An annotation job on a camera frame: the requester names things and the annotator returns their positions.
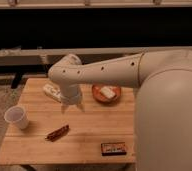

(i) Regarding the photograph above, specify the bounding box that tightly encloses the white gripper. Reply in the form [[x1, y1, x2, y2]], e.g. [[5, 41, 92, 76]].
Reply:
[[59, 84, 84, 114]]

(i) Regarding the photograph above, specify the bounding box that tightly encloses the orange ceramic bowl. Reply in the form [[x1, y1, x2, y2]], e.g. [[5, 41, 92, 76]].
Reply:
[[92, 85, 121, 103]]

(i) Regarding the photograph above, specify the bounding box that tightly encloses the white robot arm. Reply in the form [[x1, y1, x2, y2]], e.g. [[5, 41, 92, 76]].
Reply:
[[48, 50, 192, 171]]

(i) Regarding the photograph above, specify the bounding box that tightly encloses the white item in bowl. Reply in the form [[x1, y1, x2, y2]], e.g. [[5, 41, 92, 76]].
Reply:
[[100, 87, 116, 99]]

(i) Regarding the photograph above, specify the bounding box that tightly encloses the brown snack wrapper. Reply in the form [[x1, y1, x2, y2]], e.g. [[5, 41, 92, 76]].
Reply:
[[45, 125, 70, 141]]

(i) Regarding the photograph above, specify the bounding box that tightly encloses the white tube bottle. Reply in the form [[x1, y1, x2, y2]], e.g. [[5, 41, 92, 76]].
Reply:
[[43, 84, 60, 102]]

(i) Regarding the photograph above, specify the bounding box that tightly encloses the wooden table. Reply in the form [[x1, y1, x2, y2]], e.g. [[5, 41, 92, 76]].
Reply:
[[0, 78, 135, 165]]

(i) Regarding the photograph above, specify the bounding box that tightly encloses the white plastic cup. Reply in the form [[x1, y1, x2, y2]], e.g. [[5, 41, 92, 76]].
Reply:
[[4, 106, 29, 129]]

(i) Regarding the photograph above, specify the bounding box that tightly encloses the small dark box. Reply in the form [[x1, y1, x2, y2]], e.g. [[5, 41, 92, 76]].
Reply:
[[101, 142, 127, 156]]

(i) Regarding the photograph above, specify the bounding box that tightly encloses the grey horizontal rail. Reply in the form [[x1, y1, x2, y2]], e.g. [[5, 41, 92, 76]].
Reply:
[[0, 46, 192, 66]]

